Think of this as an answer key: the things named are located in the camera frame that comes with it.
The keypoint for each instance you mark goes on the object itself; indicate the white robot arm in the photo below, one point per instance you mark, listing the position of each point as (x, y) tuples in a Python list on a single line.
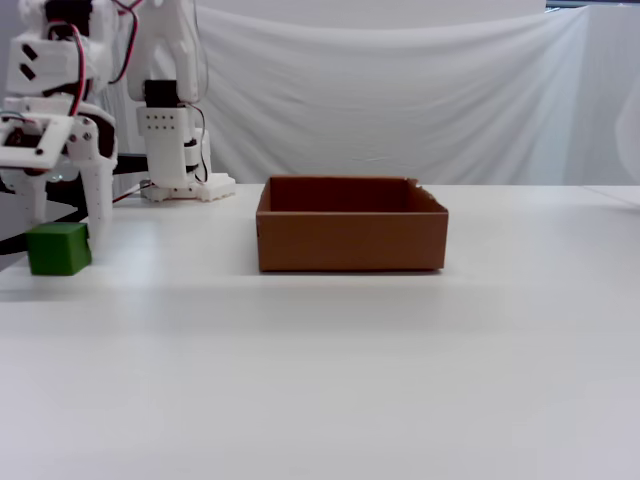
[(165, 150)]

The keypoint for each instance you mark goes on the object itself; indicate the white cloth backdrop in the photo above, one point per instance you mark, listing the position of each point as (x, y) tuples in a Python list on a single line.
[(400, 100)]

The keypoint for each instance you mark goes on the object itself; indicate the green cube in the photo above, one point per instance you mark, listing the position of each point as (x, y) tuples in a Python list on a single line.
[(57, 250)]

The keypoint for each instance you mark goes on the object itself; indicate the brown cardboard box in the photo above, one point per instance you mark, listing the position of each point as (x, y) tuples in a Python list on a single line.
[(350, 240)]

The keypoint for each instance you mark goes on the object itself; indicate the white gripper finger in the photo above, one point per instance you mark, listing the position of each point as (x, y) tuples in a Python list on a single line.
[(35, 200), (97, 200)]

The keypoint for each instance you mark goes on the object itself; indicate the black chair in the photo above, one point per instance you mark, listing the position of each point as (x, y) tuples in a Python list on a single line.
[(7, 240)]

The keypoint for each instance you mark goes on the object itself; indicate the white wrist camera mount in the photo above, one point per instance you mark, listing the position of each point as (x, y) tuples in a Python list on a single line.
[(55, 145)]

